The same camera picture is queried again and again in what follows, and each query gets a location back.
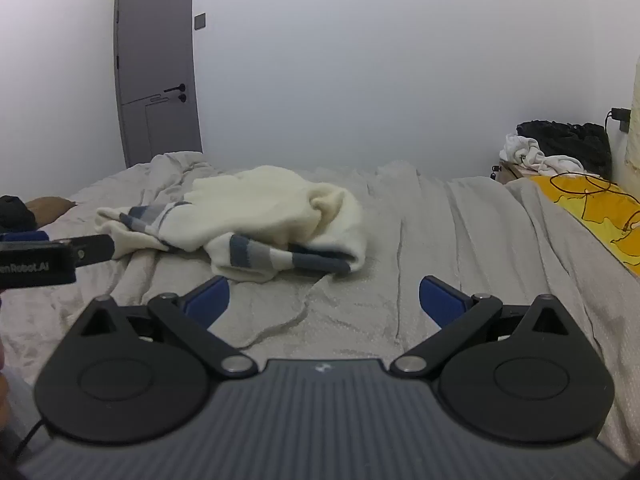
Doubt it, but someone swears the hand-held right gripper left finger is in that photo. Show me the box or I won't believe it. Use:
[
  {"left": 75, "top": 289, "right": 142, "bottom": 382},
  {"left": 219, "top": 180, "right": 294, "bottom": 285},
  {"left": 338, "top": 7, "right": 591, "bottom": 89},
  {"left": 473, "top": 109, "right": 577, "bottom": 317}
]
[{"left": 65, "top": 275, "right": 259, "bottom": 379}]

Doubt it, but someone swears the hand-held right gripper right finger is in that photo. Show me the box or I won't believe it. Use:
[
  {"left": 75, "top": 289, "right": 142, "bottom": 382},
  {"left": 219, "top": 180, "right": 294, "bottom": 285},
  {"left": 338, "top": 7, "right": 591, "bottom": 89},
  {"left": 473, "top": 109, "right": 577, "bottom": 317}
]
[{"left": 389, "top": 274, "right": 584, "bottom": 377}]

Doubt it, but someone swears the cream sweater with blue stripes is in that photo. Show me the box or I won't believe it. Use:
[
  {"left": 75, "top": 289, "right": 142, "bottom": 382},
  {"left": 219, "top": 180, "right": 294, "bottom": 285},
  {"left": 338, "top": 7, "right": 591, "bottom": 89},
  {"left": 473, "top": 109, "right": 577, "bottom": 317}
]
[{"left": 95, "top": 164, "right": 368, "bottom": 285}]

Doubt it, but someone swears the brown pillow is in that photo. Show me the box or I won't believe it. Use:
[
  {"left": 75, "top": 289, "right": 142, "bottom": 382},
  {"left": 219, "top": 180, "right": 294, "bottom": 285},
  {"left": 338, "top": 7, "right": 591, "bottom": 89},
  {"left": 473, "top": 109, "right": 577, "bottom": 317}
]
[{"left": 25, "top": 197, "right": 77, "bottom": 222}]

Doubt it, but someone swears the grey bed blanket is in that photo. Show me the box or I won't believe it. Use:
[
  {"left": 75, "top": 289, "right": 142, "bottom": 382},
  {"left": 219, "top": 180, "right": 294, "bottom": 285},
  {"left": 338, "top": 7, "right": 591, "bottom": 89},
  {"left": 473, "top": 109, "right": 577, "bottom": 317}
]
[{"left": 0, "top": 151, "right": 640, "bottom": 466}]

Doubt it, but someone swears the wooden nightstand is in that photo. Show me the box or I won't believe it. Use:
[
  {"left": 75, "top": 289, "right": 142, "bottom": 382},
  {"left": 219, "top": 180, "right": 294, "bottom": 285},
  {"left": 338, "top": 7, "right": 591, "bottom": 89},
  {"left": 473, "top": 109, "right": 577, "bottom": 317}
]
[{"left": 492, "top": 160, "right": 532, "bottom": 185}]

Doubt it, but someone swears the white crumpled cloth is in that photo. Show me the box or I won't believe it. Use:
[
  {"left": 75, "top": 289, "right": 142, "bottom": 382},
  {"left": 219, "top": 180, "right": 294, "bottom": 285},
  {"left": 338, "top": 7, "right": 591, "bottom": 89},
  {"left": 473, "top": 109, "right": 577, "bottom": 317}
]
[{"left": 499, "top": 132, "right": 601, "bottom": 177}]

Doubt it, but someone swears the yellow printed pillow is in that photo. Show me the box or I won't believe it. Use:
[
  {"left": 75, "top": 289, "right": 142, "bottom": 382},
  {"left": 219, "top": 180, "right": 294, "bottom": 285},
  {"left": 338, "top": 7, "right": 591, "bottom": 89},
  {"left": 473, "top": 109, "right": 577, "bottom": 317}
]
[{"left": 529, "top": 174, "right": 640, "bottom": 277}]

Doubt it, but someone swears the grey door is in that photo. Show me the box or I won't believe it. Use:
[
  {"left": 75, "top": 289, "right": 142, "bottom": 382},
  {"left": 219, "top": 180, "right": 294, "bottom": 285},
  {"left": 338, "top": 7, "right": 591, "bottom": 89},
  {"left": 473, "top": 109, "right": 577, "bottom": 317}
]
[{"left": 114, "top": 0, "right": 203, "bottom": 169}]

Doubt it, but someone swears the black bag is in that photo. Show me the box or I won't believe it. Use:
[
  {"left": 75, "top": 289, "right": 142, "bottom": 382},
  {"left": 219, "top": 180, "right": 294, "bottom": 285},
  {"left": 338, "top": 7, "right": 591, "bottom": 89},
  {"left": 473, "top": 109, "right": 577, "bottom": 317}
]
[{"left": 516, "top": 120, "right": 613, "bottom": 180}]

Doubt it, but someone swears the cream padded headboard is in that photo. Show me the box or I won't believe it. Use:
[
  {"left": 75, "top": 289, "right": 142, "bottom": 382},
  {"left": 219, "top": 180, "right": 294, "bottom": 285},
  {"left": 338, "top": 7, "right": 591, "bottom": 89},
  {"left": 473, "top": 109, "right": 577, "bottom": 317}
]
[{"left": 619, "top": 52, "right": 640, "bottom": 199}]

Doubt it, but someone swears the thin black cable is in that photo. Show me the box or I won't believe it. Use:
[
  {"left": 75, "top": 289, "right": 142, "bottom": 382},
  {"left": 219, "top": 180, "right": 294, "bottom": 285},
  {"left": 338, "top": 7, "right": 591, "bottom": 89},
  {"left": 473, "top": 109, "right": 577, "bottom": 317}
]
[{"left": 550, "top": 172, "right": 640, "bottom": 234}]

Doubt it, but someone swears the black wall charger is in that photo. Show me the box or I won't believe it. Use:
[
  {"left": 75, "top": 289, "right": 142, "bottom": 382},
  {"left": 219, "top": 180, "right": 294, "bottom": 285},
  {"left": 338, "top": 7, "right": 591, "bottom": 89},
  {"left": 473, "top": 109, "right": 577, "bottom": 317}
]
[{"left": 604, "top": 107, "right": 632, "bottom": 134}]

